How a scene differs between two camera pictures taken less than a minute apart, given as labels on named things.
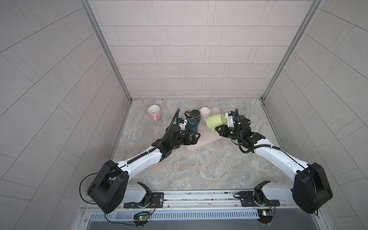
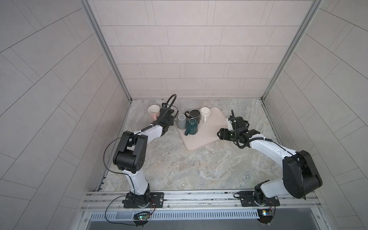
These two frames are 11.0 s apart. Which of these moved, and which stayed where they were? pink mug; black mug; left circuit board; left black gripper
Moved: left black gripper
Stayed: black mug; left circuit board; pink mug
